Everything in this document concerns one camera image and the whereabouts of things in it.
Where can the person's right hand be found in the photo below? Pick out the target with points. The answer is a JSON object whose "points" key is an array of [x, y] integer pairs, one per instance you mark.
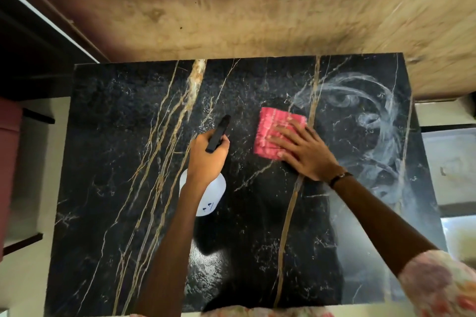
{"points": [[310, 157]]}

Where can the person's left hand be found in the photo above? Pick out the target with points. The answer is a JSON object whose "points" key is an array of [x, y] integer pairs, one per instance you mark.
{"points": [[202, 164]]}

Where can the person's left fingers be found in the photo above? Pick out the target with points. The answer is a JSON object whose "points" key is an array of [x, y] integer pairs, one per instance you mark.
{"points": [[224, 144]]}

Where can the person's right middle finger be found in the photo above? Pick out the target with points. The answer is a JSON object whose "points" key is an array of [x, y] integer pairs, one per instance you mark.
{"points": [[288, 134]]}

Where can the person's right thumb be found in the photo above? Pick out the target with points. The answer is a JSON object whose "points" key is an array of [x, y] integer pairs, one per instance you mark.
{"points": [[286, 157]]}

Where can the person's right little finger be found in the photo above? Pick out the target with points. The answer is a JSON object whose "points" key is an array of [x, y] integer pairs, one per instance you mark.
{"points": [[313, 134]]}

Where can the pink cleaning cloth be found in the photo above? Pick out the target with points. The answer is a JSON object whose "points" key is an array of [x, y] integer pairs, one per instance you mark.
{"points": [[268, 123]]}

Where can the white spray bottle black nozzle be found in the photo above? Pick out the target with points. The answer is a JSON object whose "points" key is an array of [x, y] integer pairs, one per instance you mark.
{"points": [[212, 196]]}

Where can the person's right forearm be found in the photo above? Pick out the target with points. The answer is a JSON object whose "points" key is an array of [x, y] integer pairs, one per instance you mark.
{"points": [[379, 216]]}

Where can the person's left forearm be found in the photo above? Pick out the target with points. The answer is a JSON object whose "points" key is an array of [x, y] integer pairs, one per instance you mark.
{"points": [[174, 246]]}

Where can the floral garment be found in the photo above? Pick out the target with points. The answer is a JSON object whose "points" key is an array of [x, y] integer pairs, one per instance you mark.
{"points": [[260, 312]]}

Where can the black bar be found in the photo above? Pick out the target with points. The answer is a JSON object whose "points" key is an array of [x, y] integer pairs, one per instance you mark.
{"points": [[23, 244], [39, 116]]}

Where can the floral garment sleeve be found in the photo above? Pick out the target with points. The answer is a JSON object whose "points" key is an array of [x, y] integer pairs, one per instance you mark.
{"points": [[438, 287]]}

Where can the dark furniture with white edge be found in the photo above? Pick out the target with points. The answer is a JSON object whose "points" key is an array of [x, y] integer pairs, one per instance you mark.
{"points": [[33, 49]]}

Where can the maroon cabinet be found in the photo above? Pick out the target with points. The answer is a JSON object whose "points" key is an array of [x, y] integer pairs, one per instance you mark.
{"points": [[8, 164]]}

